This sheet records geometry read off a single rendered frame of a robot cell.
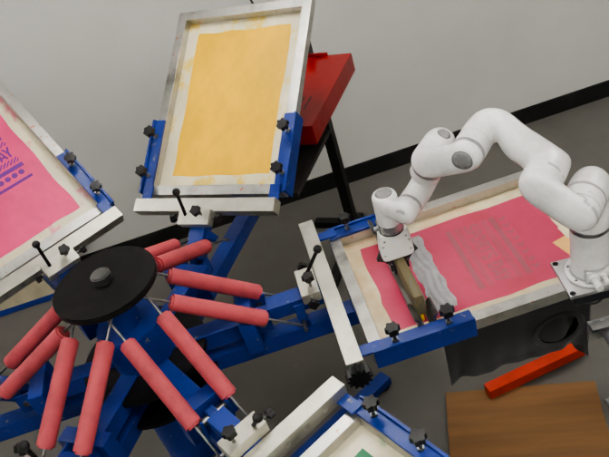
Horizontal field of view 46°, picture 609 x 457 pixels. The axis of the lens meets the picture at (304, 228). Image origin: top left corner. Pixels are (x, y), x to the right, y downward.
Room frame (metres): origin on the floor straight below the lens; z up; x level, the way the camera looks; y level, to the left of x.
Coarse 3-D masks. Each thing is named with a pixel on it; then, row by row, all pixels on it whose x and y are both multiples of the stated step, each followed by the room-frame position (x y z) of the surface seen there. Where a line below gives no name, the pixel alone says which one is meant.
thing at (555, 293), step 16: (512, 176) 1.97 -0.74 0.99; (464, 192) 1.96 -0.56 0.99; (480, 192) 1.94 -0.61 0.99; (496, 192) 1.94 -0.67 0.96; (432, 208) 1.94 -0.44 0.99; (448, 208) 1.94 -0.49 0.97; (336, 240) 1.93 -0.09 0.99; (352, 240) 1.94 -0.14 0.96; (336, 256) 1.85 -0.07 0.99; (352, 272) 1.75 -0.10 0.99; (352, 288) 1.68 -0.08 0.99; (544, 288) 1.43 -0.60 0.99; (560, 288) 1.41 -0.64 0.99; (496, 304) 1.43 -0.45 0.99; (512, 304) 1.41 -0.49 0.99; (528, 304) 1.39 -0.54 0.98; (544, 304) 1.39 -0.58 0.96; (368, 320) 1.52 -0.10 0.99; (480, 320) 1.39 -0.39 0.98; (496, 320) 1.39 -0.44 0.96; (368, 336) 1.46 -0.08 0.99
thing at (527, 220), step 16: (496, 208) 1.87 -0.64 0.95; (512, 208) 1.85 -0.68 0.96; (528, 208) 1.82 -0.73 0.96; (448, 224) 1.87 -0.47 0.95; (464, 224) 1.84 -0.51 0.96; (512, 224) 1.77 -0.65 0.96; (528, 224) 1.74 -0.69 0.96; (544, 224) 1.72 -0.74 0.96; (432, 240) 1.82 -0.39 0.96; (368, 256) 1.84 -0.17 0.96; (432, 256) 1.74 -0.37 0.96; (448, 256) 1.72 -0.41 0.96; (384, 272) 1.74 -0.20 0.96
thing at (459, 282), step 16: (528, 240) 1.67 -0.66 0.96; (544, 240) 1.65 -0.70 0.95; (544, 256) 1.59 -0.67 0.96; (560, 256) 1.56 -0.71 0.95; (448, 272) 1.65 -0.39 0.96; (464, 272) 1.63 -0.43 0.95; (544, 272) 1.52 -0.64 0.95; (384, 288) 1.67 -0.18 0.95; (464, 288) 1.56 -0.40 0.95; (496, 288) 1.52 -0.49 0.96; (512, 288) 1.50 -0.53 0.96; (384, 304) 1.60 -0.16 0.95; (400, 304) 1.58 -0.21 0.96; (464, 304) 1.50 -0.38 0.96; (400, 320) 1.52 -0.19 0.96
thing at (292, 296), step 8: (296, 288) 1.70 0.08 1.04; (272, 296) 1.70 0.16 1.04; (280, 296) 1.69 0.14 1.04; (288, 296) 1.68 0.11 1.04; (296, 296) 1.67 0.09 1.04; (272, 304) 1.67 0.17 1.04; (280, 304) 1.66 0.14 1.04; (288, 304) 1.65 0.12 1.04; (296, 304) 1.65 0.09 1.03; (320, 304) 1.65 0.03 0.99; (272, 312) 1.65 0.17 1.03; (280, 312) 1.65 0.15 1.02; (288, 312) 1.65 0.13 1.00
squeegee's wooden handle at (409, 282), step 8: (376, 224) 1.87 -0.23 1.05; (400, 264) 1.64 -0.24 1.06; (400, 272) 1.61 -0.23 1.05; (408, 272) 1.59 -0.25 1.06; (408, 280) 1.56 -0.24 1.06; (408, 288) 1.53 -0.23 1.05; (416, 288) 1.52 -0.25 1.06; (408, 296) 1.56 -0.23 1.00; (416, 296) 1.49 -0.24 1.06; (416, 304) 1.48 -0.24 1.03; (424, 304) 1.48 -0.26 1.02; (416, 312) 1.48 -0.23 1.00; (424, 312) 1.48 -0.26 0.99
